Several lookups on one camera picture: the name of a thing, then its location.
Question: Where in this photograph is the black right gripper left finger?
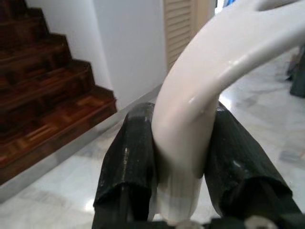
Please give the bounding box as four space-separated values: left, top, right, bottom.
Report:
92 102 159 229

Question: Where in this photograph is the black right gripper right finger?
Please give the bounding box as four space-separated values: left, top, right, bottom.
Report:
204 106 302 229

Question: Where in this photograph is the white curved dustpan handle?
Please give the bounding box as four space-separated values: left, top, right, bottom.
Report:
152 0 305 225

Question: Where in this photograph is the dark green bag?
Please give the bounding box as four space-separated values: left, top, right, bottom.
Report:
287 46 305 98

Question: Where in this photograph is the dark wooden staircase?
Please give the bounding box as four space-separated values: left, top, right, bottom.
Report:
0 0 118 186

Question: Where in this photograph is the beige louvred door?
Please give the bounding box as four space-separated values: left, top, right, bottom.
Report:
164 0 203 72

